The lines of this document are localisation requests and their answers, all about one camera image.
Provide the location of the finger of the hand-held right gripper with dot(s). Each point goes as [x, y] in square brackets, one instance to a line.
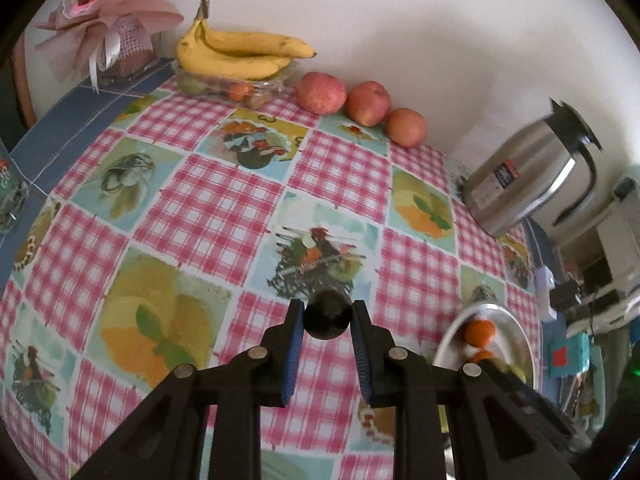
[540, 410]

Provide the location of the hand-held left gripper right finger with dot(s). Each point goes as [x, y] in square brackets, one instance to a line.
[361, 360]

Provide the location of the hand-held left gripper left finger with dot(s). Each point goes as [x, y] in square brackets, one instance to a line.
[295, 350]

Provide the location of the green mango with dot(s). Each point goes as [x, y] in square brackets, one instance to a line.
[517, 372]

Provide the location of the small dark plum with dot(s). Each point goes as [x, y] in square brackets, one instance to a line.
[326, 315]

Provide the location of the round metal plate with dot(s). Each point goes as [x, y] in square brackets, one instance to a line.
[510, 335]

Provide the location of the teal box with red label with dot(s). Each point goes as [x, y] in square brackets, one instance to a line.
[567, 355]

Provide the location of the white plug adapter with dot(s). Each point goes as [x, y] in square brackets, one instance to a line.
[545, 290]

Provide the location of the stainless steel thermos jug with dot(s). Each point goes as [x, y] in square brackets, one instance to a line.
[525, 180]

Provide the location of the red apple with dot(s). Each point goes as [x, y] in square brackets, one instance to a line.
[406, 127]
[321, 92]
[368, 103]

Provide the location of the clear plastic fruit container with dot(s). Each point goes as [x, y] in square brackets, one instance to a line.
[270, 87]

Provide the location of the small orange tangerine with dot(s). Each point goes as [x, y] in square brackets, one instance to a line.
[240, 91]

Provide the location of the small green fruit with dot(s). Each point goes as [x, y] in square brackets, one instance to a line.
[190, 85]

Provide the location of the yellow banana bunch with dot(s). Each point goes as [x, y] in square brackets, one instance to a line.
[235, 52]

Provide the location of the clear glass mug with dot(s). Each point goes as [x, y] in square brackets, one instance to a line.
[10, 200]

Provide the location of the pink paper flower bouquet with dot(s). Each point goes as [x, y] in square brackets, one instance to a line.
[100, 20]

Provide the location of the dark wall socket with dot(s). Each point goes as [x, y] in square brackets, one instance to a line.
[625, 187]

